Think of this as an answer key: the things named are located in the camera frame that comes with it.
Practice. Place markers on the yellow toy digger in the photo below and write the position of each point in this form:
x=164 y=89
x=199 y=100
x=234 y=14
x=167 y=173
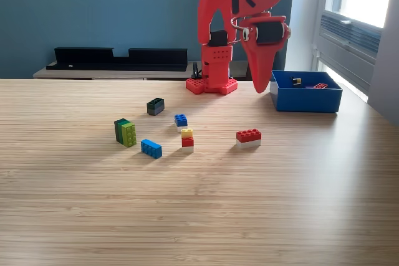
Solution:
x=296 y=81

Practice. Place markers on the red and white brick stack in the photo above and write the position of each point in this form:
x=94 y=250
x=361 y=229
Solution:
x=248 y=136

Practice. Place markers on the blue and white brick stack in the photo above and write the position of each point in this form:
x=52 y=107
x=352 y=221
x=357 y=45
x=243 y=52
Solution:
x=180 y=120

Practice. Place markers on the blue bin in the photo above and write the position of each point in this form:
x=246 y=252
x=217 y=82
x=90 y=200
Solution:
x=305 y=101

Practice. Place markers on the dark green grey brick stack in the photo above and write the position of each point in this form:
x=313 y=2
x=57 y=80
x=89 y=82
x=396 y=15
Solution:
x=155 y=107

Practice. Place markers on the black shelf tray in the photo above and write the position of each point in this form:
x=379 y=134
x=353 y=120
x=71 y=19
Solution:
x=93 y=60

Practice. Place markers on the wooden sideboard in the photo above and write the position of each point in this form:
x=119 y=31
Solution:
x=93 y=74

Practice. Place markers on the grey wall heater unit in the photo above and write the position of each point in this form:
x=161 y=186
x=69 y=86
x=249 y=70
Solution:
x=349 y=48

